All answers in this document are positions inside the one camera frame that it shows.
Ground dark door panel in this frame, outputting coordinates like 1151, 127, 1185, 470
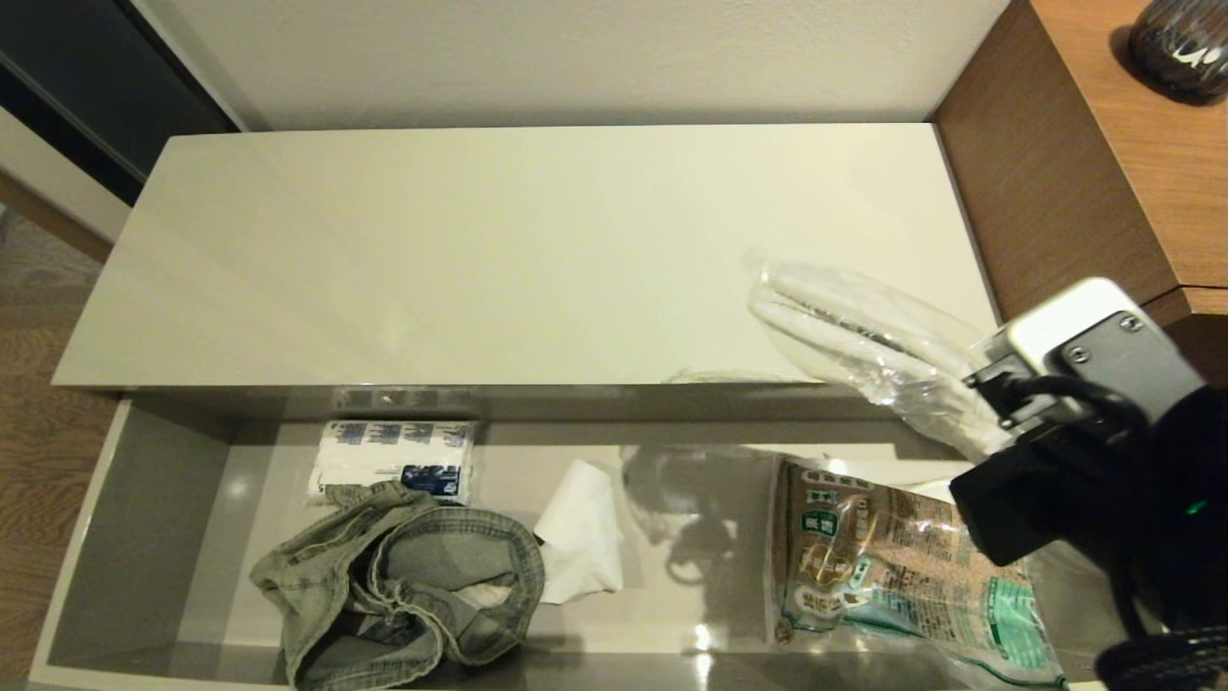
0, 0, 241, 207

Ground white slippers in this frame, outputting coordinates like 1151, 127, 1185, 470
746, 251, 1018, 462

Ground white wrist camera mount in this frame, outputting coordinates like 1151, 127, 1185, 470
964, 278, 1205, 433

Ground wooden skirting board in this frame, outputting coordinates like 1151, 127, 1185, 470
0, 173, 116, 265

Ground crumpled faded denim jeans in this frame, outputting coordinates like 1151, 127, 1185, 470
249, 480, 546, 691

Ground brown wooden desk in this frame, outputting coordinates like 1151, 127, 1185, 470
931, 0, 1228, 390

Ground glossy white low cabinet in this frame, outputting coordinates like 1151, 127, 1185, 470
53, 125, 1018, 423

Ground white tissue pack blue print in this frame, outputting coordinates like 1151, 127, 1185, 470
307, 419, 481, 507

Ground brown green snack bag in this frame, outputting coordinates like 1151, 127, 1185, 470
765, 454, 1071, 690

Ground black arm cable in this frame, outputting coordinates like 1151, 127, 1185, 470
1094, 624, 1228, 691

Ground dark glass vase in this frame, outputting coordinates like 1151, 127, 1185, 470
1127, 0, 1228, 105

